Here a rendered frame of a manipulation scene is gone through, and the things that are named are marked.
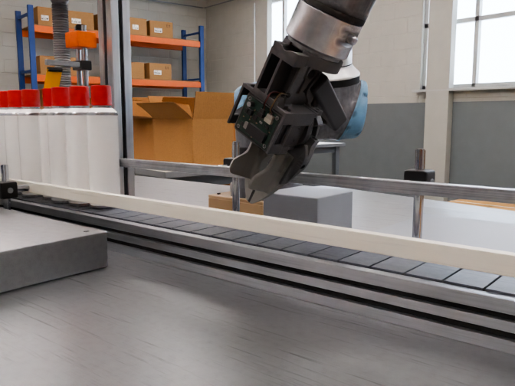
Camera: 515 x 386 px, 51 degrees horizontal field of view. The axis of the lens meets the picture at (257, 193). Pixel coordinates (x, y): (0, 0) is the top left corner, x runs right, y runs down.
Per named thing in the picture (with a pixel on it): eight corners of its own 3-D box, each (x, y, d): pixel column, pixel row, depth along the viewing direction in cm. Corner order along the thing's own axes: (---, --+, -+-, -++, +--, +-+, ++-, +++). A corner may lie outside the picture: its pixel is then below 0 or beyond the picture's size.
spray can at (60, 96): (47, 201, 100) (41, 87, 97) (75, 198, 103) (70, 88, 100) (57, 204, 96) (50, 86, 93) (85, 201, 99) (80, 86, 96)
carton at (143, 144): (105, 159, 323) (103, 96, 318) (181, 155, 357) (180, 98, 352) (142, 165, 290) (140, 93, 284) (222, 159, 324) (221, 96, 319)
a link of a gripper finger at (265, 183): (225, 205, 68) (254, 142, 64) (256, 200, 72) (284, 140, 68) (241, 220, 66) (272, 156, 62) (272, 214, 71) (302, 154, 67)
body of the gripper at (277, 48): (222, 125, 64) (263, 29, 59) (268, 125, 71) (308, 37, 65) (267, 161, 60) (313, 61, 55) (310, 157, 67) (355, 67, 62)
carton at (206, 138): (130, 165, 288) (128, 93, 283) (205, 159, 323) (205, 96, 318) (178, 170, 258) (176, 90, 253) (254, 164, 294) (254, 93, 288)
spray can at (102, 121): (85, 206, 94) (80, 85, 91) (113, 203, 97) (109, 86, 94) (96, 210, 90) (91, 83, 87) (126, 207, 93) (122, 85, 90)
